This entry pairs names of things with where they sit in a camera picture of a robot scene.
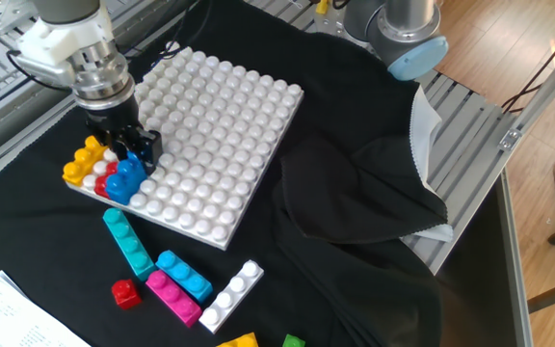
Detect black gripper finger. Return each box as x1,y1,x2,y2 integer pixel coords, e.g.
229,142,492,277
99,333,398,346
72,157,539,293
89,134,129,163
122,125,164,175

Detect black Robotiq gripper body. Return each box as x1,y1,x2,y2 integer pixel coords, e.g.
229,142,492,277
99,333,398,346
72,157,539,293
84,93,142,146

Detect dark blue four-stud block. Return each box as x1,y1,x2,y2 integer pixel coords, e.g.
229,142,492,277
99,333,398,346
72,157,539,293
105,151,148,206

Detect yellow four-stud block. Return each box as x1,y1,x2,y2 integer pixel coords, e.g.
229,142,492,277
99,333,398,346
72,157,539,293
62,135,110,187

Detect red two-stud block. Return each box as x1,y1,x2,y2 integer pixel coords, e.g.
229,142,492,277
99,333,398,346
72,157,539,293
92,161,119,199

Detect teal four-stud block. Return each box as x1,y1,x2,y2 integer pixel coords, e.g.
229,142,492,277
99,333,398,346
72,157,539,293
102,206,156,282

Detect red single-stud block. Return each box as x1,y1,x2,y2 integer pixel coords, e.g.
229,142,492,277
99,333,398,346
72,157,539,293
111,278,143,310

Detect white studded baseplate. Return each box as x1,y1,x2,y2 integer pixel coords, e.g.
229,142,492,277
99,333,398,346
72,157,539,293
65,46,305,252

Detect large black cloth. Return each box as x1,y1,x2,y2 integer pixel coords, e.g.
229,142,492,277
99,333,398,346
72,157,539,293
0,0,445,347

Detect light blue three-stud block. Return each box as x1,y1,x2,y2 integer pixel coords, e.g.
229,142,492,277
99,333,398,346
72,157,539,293
155,249,215,305

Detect magenta three-stud block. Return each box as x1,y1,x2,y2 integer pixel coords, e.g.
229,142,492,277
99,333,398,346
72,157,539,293
145,269,203,329

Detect white four-stud block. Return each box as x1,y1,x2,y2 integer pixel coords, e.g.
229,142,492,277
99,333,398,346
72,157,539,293
198,259,265,334

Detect white paper sheets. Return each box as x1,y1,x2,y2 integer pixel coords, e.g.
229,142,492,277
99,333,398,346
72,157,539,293
0,269,91,347

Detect yellow two-stud block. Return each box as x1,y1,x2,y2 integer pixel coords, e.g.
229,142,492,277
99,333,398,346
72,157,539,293
215,332,259,347

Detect small black cloth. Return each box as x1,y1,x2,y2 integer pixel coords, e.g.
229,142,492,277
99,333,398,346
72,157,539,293
273,129,450,347

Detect white fabric sheet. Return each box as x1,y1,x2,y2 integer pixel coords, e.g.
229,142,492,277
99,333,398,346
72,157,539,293
400,86,455,243

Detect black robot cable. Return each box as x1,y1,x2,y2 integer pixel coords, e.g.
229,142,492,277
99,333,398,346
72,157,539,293
6,47,74,93

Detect thin black floor cable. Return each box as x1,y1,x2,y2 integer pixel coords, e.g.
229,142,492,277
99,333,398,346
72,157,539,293
501,13,555,115

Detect aluminium frame strut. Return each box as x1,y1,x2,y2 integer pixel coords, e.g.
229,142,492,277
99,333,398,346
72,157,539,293
498,28,555,153

